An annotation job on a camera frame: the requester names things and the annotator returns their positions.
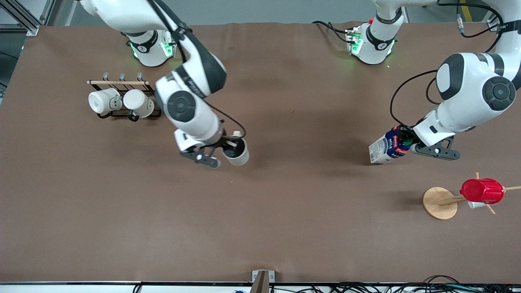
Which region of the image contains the aluminium frame profile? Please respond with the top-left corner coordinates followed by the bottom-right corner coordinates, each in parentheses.
top-left (0, 0), bottom-right (57, 36)
top-left (486, 12), bottom-right (507, 32)

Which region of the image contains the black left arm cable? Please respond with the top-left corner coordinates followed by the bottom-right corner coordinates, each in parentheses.
top-left (389, 0), bottom-right (506, 127)

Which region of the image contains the metal table edge bracket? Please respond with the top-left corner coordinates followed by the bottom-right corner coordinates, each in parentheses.
top-left (252, 269), bottom-right (276, 284)

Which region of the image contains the blue white milk carton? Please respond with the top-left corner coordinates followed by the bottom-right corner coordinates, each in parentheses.
top-left (368, 125), bottom-right (416, 164)

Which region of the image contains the beige mug with handle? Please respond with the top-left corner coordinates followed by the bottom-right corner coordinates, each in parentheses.
top-left (221, 130), bottom-right (250, 167)

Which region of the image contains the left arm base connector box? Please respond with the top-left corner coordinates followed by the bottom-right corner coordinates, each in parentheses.
top-left (346, 26), bottom-right (363, 56)

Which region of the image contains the black left base cable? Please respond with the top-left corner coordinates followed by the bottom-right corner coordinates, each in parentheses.
top-left (312, 20), bottom-right (351, 44)

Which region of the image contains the plain white mug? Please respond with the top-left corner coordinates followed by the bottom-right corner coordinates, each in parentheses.
top-left (123, 89), bottom-right (155, 119)

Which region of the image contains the wooden mug tree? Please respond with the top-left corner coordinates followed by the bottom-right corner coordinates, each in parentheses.
top-left (422, 172), bottom-right (521, 221)

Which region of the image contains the brown bar at bracket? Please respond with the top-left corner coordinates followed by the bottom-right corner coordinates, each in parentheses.
top-left (249, 271), bottom-right (270, 293)

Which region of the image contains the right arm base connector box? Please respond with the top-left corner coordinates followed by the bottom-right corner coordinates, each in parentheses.
top-left (161, 40), bottom-right (178, 58)

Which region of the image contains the black wire mug rack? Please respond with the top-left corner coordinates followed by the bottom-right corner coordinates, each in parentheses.
top-left (86, 72), bottom-right (162, 122)

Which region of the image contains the red plastic cup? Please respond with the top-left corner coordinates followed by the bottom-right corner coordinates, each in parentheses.
top-left (460, 178), bottom-right (506, 205)

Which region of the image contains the white mug with dotted base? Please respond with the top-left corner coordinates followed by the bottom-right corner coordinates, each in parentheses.
top-left (88, 88), bottom-right (123, 116)

